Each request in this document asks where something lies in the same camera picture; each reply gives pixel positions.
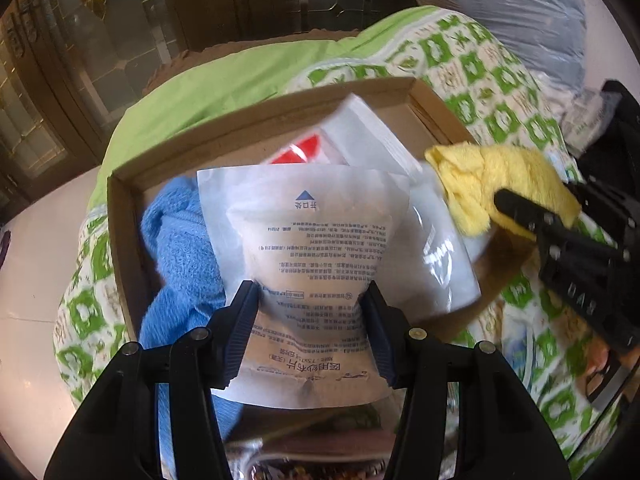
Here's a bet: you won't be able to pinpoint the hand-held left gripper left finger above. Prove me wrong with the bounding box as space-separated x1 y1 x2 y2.
45 280 258 480

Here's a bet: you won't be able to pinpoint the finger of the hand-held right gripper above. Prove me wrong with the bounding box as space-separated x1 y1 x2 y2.
492 187 551 241

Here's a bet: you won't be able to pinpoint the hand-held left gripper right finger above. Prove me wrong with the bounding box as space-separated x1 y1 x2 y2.
361 282 571 480

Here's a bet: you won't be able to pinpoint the yellow fluffy cloth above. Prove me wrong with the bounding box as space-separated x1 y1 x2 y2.
424 142 583 236

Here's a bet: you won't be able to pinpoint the blue towel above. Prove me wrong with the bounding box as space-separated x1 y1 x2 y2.
139 177 246 446

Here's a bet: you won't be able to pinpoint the clear plastic packet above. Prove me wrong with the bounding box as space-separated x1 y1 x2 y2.
400 170 482 318

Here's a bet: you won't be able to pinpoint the printed white paper pouch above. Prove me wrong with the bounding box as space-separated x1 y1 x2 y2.
196 164 413 406

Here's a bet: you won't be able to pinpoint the clear plastic tub of items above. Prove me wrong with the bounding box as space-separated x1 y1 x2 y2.
250 460 386 480

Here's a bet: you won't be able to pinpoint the white translucent foam pack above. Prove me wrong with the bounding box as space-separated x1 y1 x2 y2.
320 92 426 181

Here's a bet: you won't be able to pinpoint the white packet with red label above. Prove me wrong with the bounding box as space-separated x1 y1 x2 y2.
260 130 351 167

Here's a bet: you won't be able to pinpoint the shallow cardboard box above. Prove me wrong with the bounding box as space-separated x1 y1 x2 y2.
106 77 533 348

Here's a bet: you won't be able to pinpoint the person's right hand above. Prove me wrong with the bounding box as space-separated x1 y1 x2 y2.
582 337 626 378

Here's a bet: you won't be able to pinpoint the green and white printed blanket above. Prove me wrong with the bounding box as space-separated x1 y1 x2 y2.
52 7 626 461

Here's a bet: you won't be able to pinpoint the small green and white packet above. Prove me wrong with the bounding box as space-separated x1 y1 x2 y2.
560 87 608 156

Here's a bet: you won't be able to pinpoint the black garment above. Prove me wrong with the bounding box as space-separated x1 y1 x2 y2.
600 79 640 181

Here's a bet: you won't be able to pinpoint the grey plastic bag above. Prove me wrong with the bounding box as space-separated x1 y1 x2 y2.
400 0 588 86

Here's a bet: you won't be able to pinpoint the plain green cloth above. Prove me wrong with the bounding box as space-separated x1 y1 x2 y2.
92 5 436 211

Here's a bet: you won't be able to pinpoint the brown cloth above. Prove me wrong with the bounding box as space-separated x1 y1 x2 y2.
140 30 361 96

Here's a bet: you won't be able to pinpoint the wooden glass panel doors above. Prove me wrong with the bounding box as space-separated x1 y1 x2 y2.
0 0 416 221

